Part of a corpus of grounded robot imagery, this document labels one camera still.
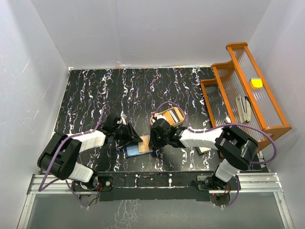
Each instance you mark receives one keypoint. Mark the beige oval card tray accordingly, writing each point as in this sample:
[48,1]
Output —
[178,124]

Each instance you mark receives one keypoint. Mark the blue leather card holder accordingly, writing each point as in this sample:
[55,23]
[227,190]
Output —
[132,150]

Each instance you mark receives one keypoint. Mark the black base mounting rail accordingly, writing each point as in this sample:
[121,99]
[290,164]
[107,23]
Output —
[166,185]

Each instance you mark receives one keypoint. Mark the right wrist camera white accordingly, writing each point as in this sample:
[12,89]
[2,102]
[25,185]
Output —
[157,116]

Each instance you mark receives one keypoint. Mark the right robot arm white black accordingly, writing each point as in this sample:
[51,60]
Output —
[237,147]

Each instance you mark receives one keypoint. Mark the white small carton box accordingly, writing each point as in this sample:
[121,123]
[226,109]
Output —
[202,150]

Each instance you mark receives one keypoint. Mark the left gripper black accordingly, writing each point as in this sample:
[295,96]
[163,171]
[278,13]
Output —
[131,135]

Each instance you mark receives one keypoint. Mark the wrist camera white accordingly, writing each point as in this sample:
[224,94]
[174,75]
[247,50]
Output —
[157,116]
[123,119]

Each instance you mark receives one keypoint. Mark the yellow sticky note block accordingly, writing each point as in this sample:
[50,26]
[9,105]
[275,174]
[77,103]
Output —
[256,83]

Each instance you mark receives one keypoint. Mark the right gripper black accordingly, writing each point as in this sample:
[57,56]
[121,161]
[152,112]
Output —
[153,143]

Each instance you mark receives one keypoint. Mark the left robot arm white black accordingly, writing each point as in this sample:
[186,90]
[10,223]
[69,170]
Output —
[59,158]

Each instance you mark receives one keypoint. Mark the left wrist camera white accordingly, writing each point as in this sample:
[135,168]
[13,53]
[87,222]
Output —
[123,119]

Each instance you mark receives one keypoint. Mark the stack of credit cards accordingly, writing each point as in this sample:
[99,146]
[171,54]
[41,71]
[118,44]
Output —
[173,116]

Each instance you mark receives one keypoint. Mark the orange wooden tiered shelf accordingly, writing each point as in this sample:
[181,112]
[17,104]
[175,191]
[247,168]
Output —
[231,79]

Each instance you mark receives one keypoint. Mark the white item on lower shelf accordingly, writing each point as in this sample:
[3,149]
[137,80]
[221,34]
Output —
[228,120]

